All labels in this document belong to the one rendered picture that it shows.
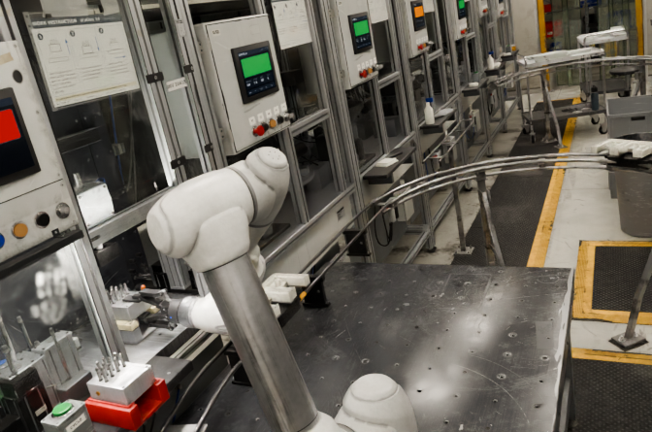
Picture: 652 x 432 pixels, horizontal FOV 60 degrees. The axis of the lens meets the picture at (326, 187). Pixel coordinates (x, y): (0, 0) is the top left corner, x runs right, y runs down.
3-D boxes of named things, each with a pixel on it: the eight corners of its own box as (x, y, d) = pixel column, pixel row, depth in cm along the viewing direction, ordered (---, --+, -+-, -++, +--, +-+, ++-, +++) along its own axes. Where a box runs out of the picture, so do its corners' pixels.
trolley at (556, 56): (530, 146, 622) (522, 56, 595) (520, 134, 675) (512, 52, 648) (615, 133, 606) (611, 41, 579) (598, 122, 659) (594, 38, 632)
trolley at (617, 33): (638, 109, 681) (635, 26, 654) (585, 116, 701) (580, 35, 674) (626, 96, 757) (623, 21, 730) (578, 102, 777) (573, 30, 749)
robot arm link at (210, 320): (199, 339, 165) (221, 306, 175) (243, 345, 158) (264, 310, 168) (183, 313, 160) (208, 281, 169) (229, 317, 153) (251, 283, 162)
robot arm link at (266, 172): (256, 182, 137) (210, 202, 128) (275, 127, 125) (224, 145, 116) (290, 219, 132) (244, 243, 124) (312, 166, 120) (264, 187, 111)
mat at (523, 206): (533, 314, 312) (533, 312, 311) (429, 307, 339) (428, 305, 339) (581, 97, 803) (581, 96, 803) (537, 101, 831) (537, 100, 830)
